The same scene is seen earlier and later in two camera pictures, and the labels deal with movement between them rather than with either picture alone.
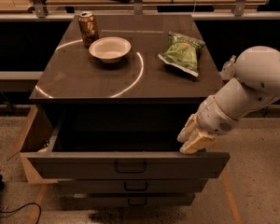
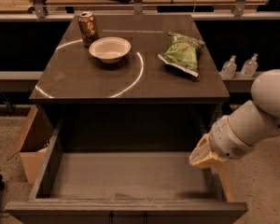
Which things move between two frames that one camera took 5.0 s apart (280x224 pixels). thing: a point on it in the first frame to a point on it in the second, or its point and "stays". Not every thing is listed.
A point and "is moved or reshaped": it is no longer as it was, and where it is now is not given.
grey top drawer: [124, 145] is moved or reshaped
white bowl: [110, 49] stays
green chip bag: [182, 52] stays
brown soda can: [88, 27] stays
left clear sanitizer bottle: [228, 68] stays
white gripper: [214, 117] to [226, 139]
